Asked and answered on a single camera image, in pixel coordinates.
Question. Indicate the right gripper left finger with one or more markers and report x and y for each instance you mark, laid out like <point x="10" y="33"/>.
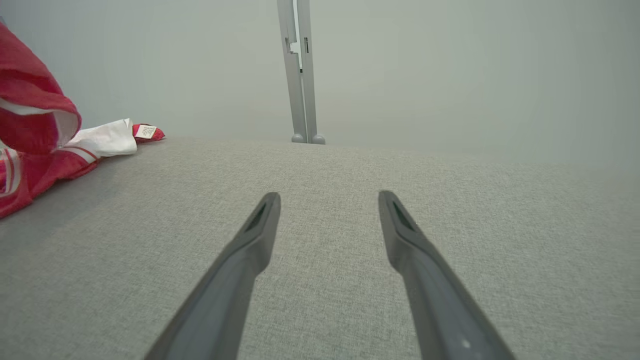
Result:
<point x="220" y="300"/>

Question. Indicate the red white basketball jersey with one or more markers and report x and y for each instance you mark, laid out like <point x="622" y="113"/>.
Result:
<point x="30" y="100"/>

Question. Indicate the grey fabric sofa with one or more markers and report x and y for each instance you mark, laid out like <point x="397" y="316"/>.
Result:
<point x="325" y="170"/>

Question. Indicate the grey metal stand pole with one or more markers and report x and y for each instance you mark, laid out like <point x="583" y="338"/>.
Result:
<point x="290" y="90"/>

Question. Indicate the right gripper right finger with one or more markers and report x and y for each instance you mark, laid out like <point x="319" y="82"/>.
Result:
<point x="440" y="310"/>

